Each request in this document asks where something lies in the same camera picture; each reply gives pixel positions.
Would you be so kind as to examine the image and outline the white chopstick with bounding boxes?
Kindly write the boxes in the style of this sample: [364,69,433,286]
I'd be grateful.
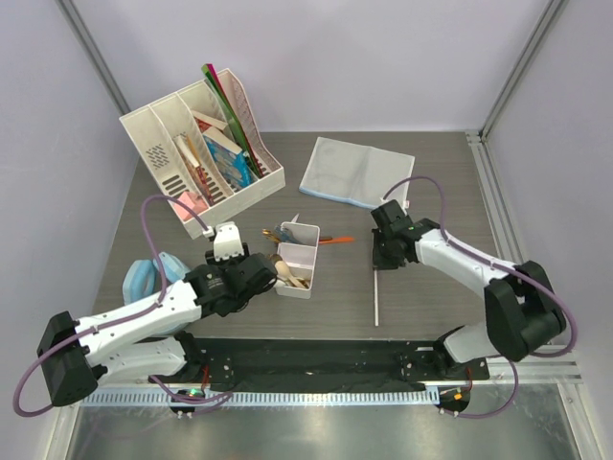
[374,270,379,327]

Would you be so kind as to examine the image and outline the beige wooden spoon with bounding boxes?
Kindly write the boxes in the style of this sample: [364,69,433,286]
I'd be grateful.
[269,254,307,288]

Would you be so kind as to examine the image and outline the orange plastic utensil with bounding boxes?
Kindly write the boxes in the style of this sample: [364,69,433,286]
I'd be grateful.
[318,236,355,244]

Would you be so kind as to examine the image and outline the grey cloth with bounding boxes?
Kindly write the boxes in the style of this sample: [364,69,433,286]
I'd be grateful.
[299,137,416,210]

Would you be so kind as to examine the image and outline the blue plastic knife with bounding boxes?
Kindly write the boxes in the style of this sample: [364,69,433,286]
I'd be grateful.
[275,225,296,243]

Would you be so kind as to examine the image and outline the white utensil container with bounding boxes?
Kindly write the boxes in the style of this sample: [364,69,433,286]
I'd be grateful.
[275,221,320,300]

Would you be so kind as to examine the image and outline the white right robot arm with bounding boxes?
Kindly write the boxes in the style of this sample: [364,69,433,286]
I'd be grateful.
[371,200,567,379]

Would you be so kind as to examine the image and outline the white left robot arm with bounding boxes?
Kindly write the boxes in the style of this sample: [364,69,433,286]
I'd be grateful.
[37,253,278,407]

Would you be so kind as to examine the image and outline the light blue headphones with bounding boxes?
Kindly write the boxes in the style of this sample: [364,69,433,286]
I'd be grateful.
[122,252,190,305]

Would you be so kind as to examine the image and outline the pink box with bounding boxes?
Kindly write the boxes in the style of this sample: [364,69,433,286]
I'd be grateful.
[173,191,209,221]

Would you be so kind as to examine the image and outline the blue illustrated book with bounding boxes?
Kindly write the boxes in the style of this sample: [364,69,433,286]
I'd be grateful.
[202,126,252,190]

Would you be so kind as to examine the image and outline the red striped book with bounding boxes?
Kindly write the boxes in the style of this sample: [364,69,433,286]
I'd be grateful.
[173,135,214,205]

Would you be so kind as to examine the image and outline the white desktop file organizer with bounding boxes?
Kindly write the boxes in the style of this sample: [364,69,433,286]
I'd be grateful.
[120,69,285,226]

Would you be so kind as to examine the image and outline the green plastic folder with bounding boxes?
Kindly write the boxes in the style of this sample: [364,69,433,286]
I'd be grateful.
[201,63,263,178]

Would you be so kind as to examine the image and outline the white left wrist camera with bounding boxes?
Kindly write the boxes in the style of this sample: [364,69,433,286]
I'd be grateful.
[203,221,249,265]

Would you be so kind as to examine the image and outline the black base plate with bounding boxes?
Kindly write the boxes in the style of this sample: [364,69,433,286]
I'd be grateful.
[167,333,489,393]

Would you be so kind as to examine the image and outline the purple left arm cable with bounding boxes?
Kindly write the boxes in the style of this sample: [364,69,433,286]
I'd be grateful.
[11,194,234,418]

